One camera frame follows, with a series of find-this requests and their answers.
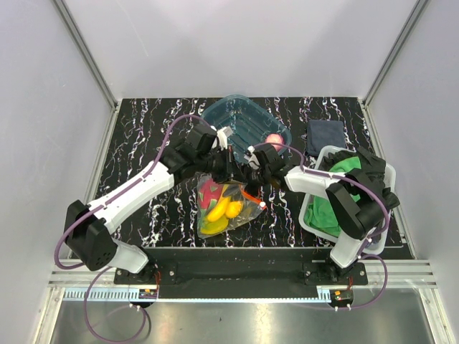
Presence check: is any purple floor cable loop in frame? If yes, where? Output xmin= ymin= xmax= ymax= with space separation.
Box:
xmin=84 ymin=267 xmax=148 ymax=343

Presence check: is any black cloth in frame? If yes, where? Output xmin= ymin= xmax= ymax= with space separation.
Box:
xmin=325 ymin=147 xmax=400 ymax=210

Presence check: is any yellow fake banana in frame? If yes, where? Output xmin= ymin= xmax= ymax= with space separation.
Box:
xmin=207 ymin=197 xmax=230 ymax=222

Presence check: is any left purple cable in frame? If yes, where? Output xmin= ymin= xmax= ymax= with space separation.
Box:
xmin=53 ymin=114 xmax=212 ymax=270

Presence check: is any right aluminium frame post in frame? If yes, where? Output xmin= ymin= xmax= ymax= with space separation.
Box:
xmin=361 ymin=0 xmax=431 ymax=107

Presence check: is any yellow fake lemon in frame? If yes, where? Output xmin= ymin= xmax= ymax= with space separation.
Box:
xmin=200 ymin=217 xmax=228 ymax=236

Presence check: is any orange fake fruit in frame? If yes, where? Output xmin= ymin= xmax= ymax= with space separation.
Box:
xmin=225 ymin=201 xmax=244 ymax=219

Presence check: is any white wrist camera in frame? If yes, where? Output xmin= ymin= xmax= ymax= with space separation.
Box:
xmin=212 ymin=126 xmax=233 ymax=150
xmin=244 ymin=145 xmax=260 ymax=170

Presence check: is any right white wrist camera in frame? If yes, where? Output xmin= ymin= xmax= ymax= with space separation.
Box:
xmin=244 ymin=145 xmax=260 ymax=170

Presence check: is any navy folded cloth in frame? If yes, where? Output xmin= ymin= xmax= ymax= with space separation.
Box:
xmin=306 ymin=120 xmax=346 ymax=157

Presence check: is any white plastic basket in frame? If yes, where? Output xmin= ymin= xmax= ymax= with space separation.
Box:
xmin=299 ymin=145 xmax=396 ymax=254

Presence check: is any aluminium frame post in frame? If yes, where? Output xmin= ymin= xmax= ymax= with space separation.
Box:
xmin=361 ymin=0 xmax=431 ymax=107
xmin=53 ymin=0 xmax=121 ymax=108

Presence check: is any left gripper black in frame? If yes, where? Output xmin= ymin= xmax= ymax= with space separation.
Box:
xmin=197 ymin=145 xmax=248 ymax=186

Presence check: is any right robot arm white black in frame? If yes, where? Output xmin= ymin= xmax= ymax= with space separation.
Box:
xmin=245 ymin=143 xmax=390 ymax=284

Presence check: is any red fake fruit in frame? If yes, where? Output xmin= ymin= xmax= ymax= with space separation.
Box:
xmin=199 ymin=179 xmax=223 ymax=210

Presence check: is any left aluminium frame post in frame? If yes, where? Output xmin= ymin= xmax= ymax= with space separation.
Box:
xmin=53 ymin=0 xmax=121 ymax=108

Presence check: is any teal plastic container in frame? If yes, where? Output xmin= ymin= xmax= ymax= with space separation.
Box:
xmin=202 ymin=95 xmax=292 ymax=163

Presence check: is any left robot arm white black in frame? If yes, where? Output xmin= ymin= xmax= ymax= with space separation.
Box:
xmin=59 ymin=124 xmax=244 ymax=284

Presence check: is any green cloth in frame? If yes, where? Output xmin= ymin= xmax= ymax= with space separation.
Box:
xmin=304 ymin=156 xmax=361 ymax=237

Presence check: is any purple fake fruit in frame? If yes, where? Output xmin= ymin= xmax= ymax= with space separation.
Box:
xmin=265 ymin=133 xmax=284 ymax=151

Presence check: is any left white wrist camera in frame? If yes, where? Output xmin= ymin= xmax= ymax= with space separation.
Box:
xmin=212 ymin=126 xmax=233 ymax=150

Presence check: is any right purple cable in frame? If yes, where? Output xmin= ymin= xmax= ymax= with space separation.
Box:
xmin=250 ymin=142 xmax=392 ymax=252

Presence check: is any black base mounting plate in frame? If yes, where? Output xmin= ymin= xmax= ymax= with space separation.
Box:
xmin=114 ymin=247 xmax=369 ymax=300

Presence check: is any clear zip top bag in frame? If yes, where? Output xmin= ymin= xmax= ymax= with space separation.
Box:
xmin=197 ymin=176 xmax=266 ymax=239

